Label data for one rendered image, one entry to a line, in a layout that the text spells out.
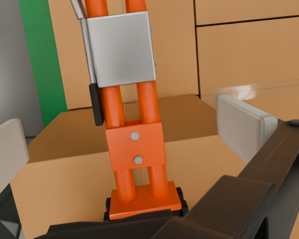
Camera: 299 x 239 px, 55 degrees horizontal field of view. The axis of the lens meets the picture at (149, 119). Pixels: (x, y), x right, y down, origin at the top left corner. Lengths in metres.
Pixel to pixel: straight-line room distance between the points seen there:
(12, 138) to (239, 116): 0.13
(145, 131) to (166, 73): 0.56
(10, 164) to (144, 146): 0.17
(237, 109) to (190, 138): 0.33
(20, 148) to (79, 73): 0.68
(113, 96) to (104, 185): 0.23
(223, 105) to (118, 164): 0.17
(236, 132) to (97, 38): 0.18
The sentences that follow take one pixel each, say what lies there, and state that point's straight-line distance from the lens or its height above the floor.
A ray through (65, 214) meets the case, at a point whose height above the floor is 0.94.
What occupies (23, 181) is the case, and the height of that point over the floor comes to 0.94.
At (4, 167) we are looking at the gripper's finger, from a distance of 0.18.
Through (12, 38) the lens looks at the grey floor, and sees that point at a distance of 1.48.
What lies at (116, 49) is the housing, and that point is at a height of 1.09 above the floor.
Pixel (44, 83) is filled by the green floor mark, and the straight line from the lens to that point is 1.45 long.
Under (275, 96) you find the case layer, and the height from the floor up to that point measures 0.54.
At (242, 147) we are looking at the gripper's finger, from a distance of 0.16.
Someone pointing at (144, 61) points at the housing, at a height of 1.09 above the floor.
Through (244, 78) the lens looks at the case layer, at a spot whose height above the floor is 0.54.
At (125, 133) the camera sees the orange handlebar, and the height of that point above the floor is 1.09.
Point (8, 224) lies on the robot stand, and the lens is 0.82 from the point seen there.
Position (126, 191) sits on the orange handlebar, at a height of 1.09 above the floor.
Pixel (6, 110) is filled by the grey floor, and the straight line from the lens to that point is 1.54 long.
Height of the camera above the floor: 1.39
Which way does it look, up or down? 75 degrees down
